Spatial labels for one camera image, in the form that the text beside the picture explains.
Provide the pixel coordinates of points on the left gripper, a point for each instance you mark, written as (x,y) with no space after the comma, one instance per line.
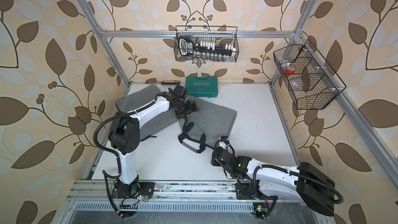
(189,109)

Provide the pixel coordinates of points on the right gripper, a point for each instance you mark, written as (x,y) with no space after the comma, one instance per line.
(214,163)

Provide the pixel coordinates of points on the grey laptop bag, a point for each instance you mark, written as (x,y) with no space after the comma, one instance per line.
(203,128)
(152,110)

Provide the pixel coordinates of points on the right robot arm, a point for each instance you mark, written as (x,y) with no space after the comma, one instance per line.
(263,181)

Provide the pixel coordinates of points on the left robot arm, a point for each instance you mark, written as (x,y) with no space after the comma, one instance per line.
(120,135)

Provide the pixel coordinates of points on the black screwdriver bit holder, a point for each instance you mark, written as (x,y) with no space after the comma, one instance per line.
(170,82)

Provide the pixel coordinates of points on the green tool case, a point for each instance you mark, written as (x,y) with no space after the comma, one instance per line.
(202,86)

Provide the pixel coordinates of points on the small circuit board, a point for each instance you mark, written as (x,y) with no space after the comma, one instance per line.
(260,211)

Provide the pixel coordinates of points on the red item in basket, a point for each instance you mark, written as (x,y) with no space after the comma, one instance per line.
(289,70)

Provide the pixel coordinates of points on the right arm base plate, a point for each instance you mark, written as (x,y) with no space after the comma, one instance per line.
(245,191)

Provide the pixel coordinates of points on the black socket rail set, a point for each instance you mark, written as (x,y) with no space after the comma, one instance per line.
(189,46)

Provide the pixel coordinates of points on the back wire basket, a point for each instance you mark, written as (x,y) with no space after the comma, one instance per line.
(206,31)

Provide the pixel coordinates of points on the wire basket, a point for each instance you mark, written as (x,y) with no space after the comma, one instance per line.
(315,83)
(206,31)

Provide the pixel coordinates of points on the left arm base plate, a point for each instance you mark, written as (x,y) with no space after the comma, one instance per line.
(133,191)

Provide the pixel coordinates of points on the right wire basket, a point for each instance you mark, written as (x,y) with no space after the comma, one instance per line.
(315,83)

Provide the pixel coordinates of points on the white slotted cable duct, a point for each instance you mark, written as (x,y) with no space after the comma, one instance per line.
(214,207)

